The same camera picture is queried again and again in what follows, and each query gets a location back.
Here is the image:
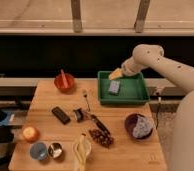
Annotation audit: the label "yellow gripper fingers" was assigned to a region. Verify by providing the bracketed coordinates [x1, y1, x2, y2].
[109, 68, 123, 80]

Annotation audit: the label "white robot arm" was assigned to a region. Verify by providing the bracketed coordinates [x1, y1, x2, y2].
[109, 44, 194, 171]

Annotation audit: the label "small metal cup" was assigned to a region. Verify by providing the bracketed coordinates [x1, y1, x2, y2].
[48, 143, 63, 159]

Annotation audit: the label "blue plastic cup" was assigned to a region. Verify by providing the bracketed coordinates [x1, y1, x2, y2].
[30, 142, 47, 161]

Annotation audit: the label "blue sponge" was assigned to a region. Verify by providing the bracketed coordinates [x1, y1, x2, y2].
[108, 81, 120, 95]

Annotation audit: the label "green plastic tray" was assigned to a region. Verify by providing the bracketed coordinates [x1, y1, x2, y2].
[98, 71, 150, 105]

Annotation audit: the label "silver fork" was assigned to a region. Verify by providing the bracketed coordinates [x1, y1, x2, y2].
[82, 90, 91, 112]

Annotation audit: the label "purple bowl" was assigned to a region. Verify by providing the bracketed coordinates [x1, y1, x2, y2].
[125, 113, 153, 140]

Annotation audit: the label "red spoon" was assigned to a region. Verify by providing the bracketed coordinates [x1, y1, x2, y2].
[61, 69, 68, 88]

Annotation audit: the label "red bowl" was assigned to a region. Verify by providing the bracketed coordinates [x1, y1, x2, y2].
[54, 73, 75, 93]

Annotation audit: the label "brown grape bunch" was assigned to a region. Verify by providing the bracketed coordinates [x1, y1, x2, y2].
[89, 129, 114, 148]

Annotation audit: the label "black rectangular remote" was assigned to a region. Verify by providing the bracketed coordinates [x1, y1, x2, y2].
[52, 107, 70, 124]

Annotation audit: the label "yellow banana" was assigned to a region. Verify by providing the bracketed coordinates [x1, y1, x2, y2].
[73, 134, 91, 171]

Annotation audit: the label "red yellow apple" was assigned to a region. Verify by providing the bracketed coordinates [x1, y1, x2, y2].
[22, 126, 39, 142]

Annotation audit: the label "black handled knife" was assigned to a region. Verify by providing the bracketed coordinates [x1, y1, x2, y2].
[84, 111, 110, 135]

